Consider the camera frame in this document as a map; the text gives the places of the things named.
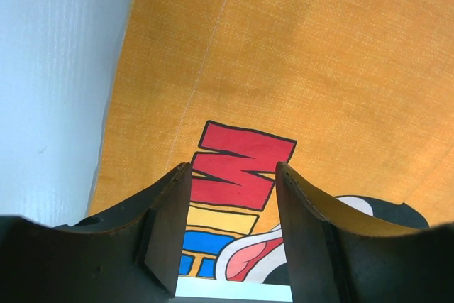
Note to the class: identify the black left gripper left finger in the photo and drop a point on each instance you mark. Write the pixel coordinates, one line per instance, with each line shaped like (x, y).
(130, 252)

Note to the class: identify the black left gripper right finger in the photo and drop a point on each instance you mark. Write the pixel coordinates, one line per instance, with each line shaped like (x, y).
(336, 253)

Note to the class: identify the yellow Mickey Mouse placemat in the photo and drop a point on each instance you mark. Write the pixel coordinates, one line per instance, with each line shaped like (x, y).
(356, 95)

